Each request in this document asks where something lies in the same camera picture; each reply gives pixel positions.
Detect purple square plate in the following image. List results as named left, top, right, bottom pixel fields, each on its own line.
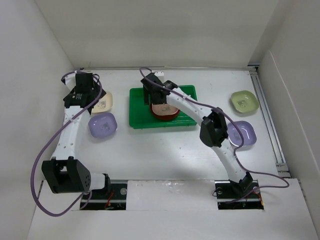
left=88, top=112, right=118, bottom=139
left=227, top=120, right=257, bottom=151

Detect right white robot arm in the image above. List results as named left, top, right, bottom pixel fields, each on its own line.
left=141, top=72, right=253, bottom=199

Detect pink square plate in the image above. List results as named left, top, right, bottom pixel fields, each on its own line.
left=150, top=103, right=179, bottom=116

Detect green plastic bin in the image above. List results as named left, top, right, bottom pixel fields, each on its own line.
left=129, top=87, right=197, bottom=129

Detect beige square plate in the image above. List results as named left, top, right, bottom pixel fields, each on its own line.
left=91, top=91, right=113, bottom=114

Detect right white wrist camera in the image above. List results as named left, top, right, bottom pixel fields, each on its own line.
left=154, top=71, right=165, bottom=82

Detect front mounting rail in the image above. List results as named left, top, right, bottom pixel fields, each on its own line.
left=72, top=179, right=264, bottom=211

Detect green square plate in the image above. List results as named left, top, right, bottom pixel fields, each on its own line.
left=230, top=90, right=260, bottom=114

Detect aluminium rail right side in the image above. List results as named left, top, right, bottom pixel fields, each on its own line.
left=247, top=64, right=291, bottom=179

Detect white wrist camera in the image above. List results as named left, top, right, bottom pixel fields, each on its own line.
left=61, top=73, right=76, bottom=91
left=154, top=71, right=165, bottom=82

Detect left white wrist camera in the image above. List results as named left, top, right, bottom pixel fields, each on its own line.
left=61, top=73, right=76, bottom=91

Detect red round plate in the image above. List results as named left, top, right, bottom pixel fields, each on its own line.
left=149, top=104, right=180, bottom=121

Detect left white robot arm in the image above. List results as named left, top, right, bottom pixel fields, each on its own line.
left=41, top=71, right=112, bottom=199

